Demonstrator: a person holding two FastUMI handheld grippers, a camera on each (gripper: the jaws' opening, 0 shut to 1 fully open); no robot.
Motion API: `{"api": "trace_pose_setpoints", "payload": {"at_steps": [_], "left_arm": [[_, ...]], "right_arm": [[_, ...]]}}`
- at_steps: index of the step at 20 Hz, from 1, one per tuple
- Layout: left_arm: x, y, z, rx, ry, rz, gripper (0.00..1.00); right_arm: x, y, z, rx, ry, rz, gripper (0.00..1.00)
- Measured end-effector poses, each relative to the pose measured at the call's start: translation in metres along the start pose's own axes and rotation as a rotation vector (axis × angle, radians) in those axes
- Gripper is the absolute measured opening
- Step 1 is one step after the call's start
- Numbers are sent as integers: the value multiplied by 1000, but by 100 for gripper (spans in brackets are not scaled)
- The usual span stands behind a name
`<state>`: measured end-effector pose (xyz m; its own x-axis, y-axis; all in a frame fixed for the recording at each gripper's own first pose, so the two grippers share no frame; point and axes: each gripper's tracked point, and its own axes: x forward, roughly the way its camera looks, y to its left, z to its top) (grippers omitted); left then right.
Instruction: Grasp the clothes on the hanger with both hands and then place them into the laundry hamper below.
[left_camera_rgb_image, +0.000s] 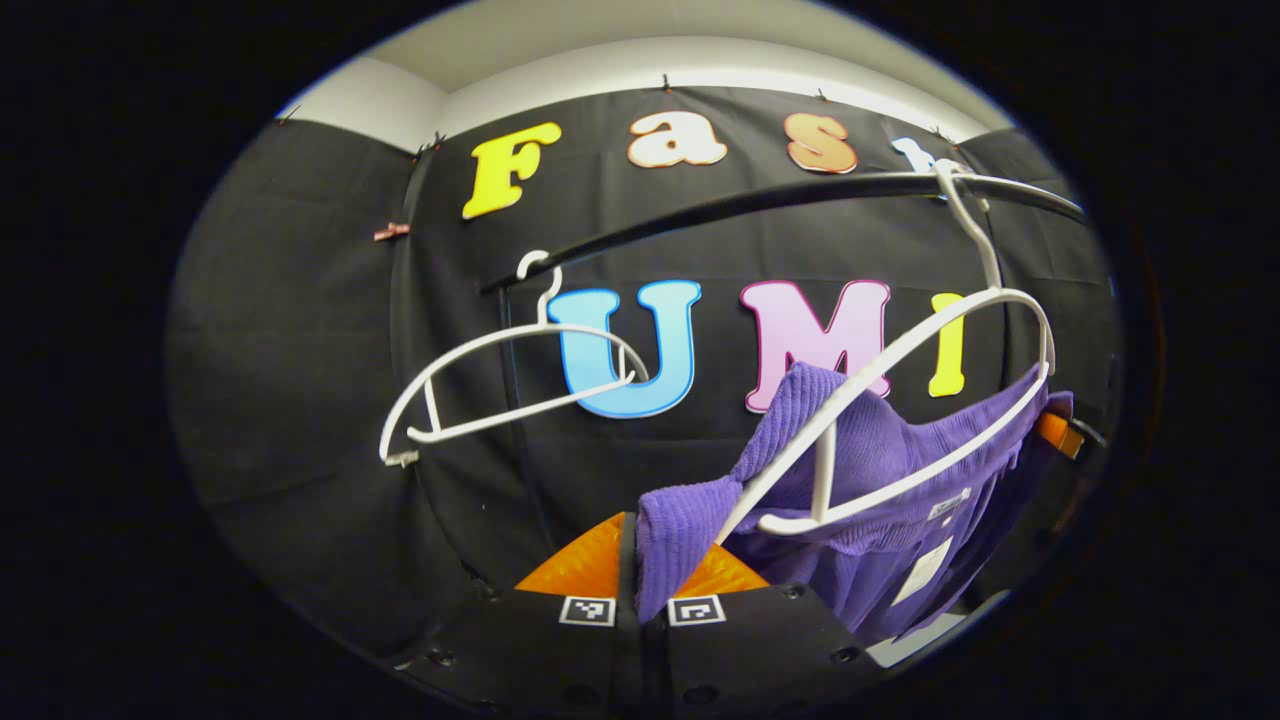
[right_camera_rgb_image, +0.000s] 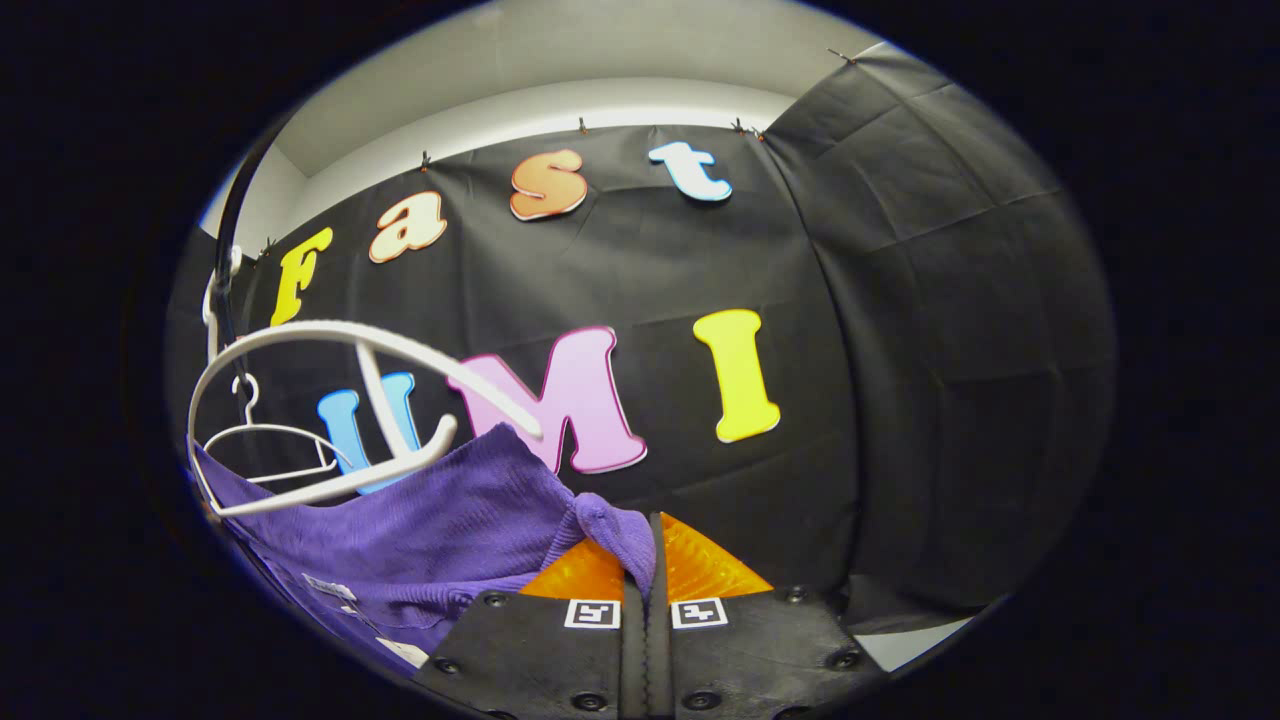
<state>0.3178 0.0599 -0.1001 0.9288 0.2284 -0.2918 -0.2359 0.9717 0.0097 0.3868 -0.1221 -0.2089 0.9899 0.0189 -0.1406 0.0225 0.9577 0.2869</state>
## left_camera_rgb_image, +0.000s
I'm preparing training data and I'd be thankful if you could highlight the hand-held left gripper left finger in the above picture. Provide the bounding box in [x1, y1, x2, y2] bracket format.
[385, 512, 643, 720]

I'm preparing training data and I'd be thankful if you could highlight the purple corduroy shirt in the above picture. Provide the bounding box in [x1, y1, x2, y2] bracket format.
[634, 361, 1077, 647]

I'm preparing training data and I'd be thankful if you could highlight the black clothes rack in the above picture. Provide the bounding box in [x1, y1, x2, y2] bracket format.
[478, 171, 1089, 561]

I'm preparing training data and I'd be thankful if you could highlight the white clothes hanger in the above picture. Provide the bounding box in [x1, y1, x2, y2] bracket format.
[714, 158, 1058, 546]
[378, 250, 653, 470]

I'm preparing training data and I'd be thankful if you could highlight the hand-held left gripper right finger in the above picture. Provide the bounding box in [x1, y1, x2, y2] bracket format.
[640, 545, 893, 720]

